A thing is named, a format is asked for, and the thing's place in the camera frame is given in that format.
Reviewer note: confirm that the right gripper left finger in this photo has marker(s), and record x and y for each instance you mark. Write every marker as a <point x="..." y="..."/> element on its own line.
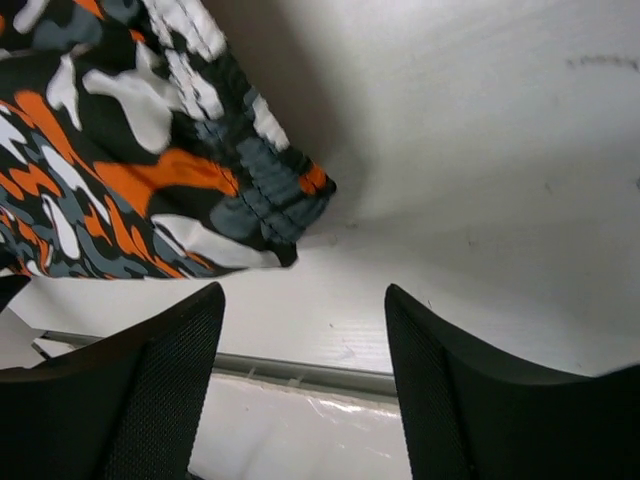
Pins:
<point x="125" y="407"/>

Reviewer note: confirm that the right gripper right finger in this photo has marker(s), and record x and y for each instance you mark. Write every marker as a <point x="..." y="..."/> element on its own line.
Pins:
<point x="473" y="411"/>

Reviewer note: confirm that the orange camouflage shorts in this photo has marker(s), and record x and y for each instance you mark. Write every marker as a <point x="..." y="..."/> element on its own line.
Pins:
<point x="134" y="147"/>

